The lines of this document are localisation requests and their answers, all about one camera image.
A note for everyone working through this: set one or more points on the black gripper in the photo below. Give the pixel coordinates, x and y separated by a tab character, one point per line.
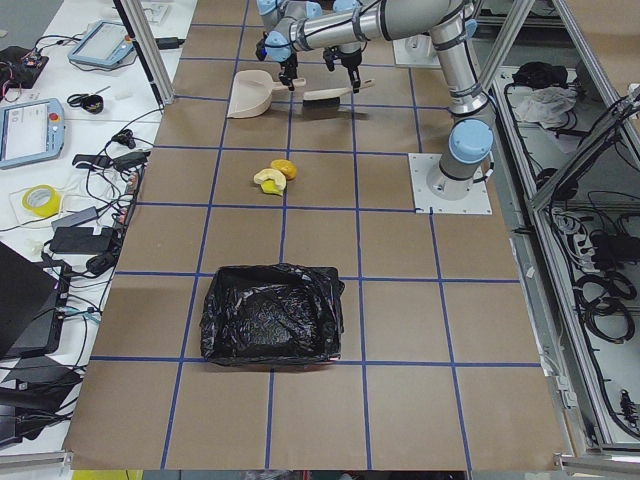
289	61
351	59

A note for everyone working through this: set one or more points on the beige plastic dustpan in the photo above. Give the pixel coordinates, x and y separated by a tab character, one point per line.
251	93

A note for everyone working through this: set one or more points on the beige hand brush black bristles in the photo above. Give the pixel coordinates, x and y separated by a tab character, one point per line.
332	97

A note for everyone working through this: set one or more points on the orange yellow trash piece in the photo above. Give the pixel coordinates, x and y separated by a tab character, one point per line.
286	167

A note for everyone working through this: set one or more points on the pale yellow curved trash piece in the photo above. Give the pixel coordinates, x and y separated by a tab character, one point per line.
271	174

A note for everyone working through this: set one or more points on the bright yellow trash piece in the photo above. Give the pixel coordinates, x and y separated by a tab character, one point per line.
271	188

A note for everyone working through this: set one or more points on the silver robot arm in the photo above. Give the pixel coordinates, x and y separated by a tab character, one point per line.
290	27
447	23

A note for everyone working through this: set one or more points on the bin with black bag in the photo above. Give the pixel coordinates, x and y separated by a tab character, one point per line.
277	315

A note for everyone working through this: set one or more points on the far blue teach pendant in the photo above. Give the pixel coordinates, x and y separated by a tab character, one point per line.
105	46

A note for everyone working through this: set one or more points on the blue teach pendant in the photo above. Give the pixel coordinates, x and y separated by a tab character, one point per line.
105	46
31	132

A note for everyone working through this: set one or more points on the white crumpled cloth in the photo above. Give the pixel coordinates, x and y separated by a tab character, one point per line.
548	107

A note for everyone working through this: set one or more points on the near blue teach pendant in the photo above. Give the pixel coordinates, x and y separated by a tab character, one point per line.
31	132

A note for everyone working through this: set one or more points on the black electronics board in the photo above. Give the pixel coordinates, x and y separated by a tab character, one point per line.
21	67

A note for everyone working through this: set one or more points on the yellow tape roll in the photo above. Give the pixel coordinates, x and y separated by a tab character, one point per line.
42	200

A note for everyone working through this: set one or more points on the black power adapter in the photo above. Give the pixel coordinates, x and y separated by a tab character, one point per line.
81	240

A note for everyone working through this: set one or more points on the black laptop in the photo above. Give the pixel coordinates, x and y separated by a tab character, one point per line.
33	295

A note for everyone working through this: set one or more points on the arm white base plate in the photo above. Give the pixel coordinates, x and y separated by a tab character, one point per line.
415	52
435	193

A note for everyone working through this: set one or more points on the aluminium frame post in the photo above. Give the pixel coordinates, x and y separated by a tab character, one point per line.
135	21

